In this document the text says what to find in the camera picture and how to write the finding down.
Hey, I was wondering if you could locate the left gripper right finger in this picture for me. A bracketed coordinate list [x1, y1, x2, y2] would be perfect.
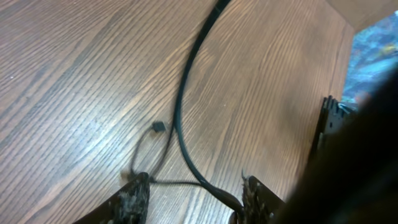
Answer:
[228, 171, 285, 224]

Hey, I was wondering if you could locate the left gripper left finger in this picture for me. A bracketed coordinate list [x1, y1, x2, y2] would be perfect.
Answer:
[73, 172, 150, 224]

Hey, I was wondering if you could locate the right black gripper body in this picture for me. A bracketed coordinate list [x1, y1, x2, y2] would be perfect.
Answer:
[308, 95, 358, 162]

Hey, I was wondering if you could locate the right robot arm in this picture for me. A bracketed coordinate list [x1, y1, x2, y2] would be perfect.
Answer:
[274, 70, 397, 224]

